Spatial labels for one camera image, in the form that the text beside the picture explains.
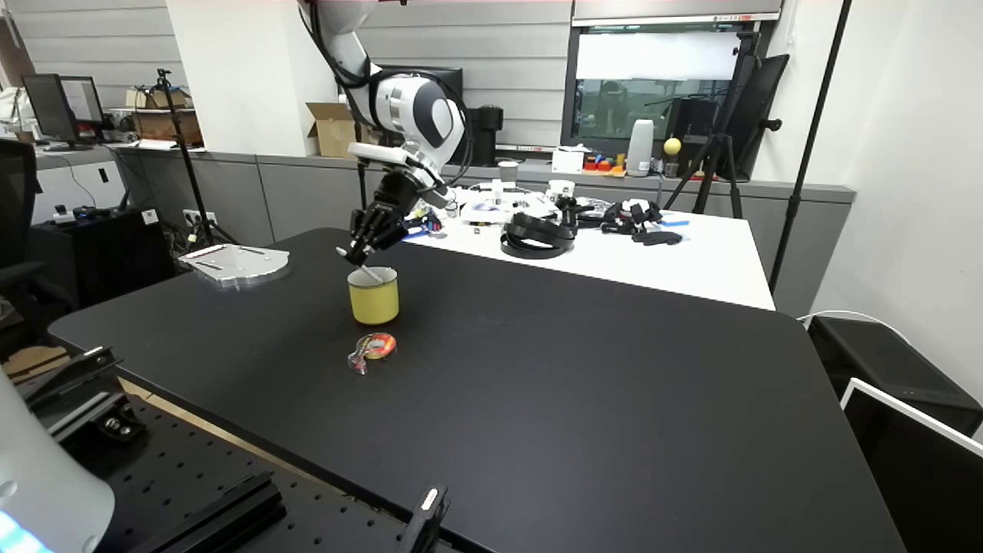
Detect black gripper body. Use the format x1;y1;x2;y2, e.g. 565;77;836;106
349;171;438;247

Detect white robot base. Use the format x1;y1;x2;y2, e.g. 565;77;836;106
0;375;117;553

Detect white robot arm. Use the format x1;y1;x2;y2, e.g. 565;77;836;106
296;0;466;265

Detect yellow cup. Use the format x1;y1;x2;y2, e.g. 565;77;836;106
346;266;400;326

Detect white electronics pile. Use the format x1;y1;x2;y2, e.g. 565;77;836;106
438;179;573;223

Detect cardboard box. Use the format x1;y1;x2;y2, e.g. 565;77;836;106
307;101;355;159

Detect orange candy wrapper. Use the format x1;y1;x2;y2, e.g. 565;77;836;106
346;333;397;375

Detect black headphones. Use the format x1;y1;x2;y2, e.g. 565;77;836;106
500;211;576;259

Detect black tripod left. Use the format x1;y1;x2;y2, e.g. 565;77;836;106
154;69;218;247

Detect black tripod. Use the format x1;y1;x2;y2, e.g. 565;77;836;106
154;69;218;247
665;32;788;219

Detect black controller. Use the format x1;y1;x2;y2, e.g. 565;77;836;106
600;199;678;247

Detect white cylinder speaker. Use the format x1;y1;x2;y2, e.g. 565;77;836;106
626;121;655;175

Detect yellow ball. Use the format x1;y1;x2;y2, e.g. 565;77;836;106
662;137;680;156

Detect black clamp on table edge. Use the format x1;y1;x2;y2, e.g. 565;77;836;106
400;486;444;553

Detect left desk monitor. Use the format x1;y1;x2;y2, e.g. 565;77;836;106
25;73;105;149

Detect black office chair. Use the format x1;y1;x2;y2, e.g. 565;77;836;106
0;137;43;333

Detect black tripod right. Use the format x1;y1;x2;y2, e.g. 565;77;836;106
665;32;788;219

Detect black light stand pole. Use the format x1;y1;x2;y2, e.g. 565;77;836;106
769;0;853;292

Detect black box with white edge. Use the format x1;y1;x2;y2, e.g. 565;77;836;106
837;378;983;553

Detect black metal bracket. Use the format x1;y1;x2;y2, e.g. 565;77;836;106
25;348;145;443

